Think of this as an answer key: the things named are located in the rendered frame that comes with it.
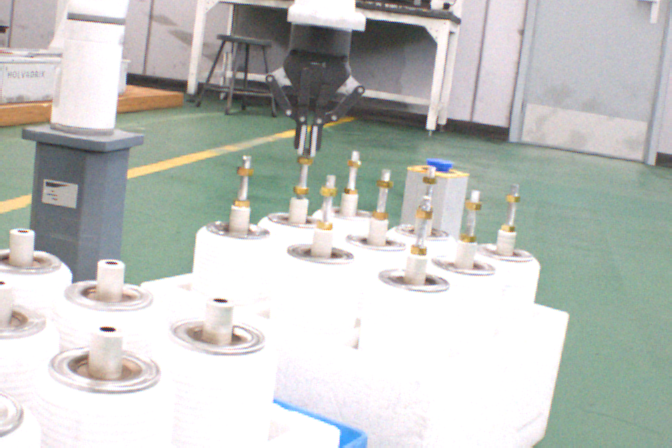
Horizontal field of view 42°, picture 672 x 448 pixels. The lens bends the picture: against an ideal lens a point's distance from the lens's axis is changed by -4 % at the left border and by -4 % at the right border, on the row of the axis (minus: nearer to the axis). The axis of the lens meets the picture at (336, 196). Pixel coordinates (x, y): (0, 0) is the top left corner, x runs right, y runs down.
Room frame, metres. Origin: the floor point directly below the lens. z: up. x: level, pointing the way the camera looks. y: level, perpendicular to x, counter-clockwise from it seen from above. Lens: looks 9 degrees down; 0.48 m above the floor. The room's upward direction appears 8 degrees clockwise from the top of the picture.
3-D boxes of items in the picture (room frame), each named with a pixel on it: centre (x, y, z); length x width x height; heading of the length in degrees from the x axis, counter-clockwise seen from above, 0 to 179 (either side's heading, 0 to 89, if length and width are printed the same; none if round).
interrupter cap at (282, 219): (1.14, 0.05, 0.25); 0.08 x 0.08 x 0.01
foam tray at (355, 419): (1.08, -0.06, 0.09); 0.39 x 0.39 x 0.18; 57
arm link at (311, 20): (1.12, 0.04, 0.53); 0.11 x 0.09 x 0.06; 6
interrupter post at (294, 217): (1.14, 0.04, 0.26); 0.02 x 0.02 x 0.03
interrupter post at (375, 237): (1.08, -0.06, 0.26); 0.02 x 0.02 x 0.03
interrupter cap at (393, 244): (1.08, -0.06, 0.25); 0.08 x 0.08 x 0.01
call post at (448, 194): (1.36, -0.15, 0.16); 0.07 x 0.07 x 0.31; 57
